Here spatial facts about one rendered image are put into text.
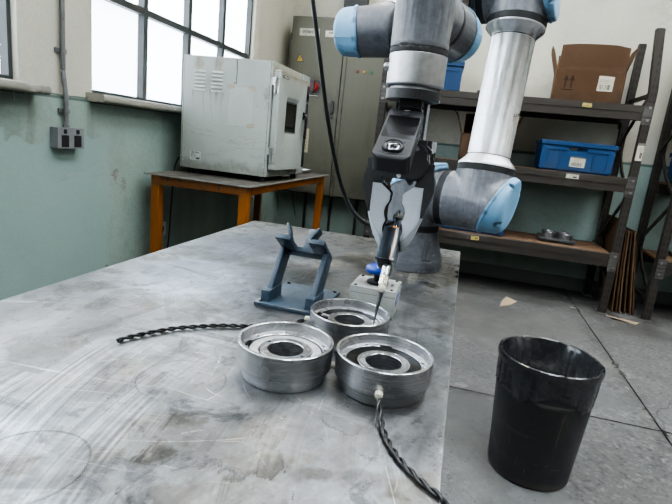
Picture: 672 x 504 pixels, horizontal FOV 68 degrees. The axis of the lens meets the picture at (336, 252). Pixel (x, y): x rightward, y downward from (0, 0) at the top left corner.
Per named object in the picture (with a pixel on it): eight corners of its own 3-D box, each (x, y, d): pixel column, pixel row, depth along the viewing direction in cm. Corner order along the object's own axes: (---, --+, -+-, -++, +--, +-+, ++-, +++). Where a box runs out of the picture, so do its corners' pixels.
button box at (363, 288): (392, 321, 75) (396, 290, 74) (347, 312, 77) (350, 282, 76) (399, 305, 83) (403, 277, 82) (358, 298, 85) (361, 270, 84)
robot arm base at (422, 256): (379, 252, 122) (384, 212, 119) (442, 262, 118) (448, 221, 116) (368, 266, 107) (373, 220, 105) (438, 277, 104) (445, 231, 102)
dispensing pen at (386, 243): (359, 318, 62) (388, 202, 68) (364, 327, 66) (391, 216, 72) (377, 321, 62) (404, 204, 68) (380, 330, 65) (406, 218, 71)
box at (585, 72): (627, 105, 346) (641, 45, 338) (543, 99, 364) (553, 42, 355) (618, 109, 380) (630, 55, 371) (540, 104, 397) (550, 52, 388)
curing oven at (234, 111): (276, 184, 275) (286, 61, 261) (178, 171, 289) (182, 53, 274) (310, 179, 334) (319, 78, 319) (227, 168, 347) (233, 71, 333)
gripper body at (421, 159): (433, 184, 72) (446, 97, 69) (426, 187, 64) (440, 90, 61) (382, 177, 74) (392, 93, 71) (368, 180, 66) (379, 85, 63)
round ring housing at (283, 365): (220, 387, 51) (223, 350, 50) (252, 347, 61) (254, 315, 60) (321, 404, 50) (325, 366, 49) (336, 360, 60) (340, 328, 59)
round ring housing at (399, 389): (340, 358, 60) (344, 327, 60) (427, 373, 59) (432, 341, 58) (325, 401, 50) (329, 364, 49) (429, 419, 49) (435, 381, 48)
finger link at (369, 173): (392, 215, 69) (406, 152, 66) (390, 216, 67) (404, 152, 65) (360, 207, 70) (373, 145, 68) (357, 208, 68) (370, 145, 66)
